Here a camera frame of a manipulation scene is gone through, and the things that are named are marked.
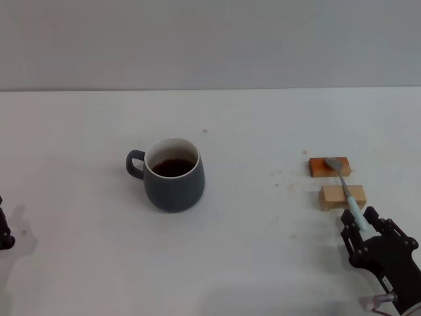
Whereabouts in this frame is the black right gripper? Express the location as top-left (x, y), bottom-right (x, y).
top-left (340, 206), bottom-right (421, 315)

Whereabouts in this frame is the blue handled metal spoon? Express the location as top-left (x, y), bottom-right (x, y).
top-left (324, 157), bottom-right (370, 232)

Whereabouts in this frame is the dark grey ceramic mug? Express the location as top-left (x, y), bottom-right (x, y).
top-left (126, 136), bottom-right (205, 213)

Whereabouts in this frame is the light notched wooden block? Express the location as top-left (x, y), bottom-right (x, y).
top-left (318, 184), bottom-right (367, 212)

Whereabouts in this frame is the reddish stained wooden block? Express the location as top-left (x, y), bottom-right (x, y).
top-left (308, 156), bottom-right (352, 178)

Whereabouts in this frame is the dark coffee liquid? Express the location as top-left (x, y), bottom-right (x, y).
top-left (151, 157), bottom-right (197, 179)

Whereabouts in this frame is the silver cable connector plug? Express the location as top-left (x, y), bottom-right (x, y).
top-left (360, 292), bottom-right (399, 313)

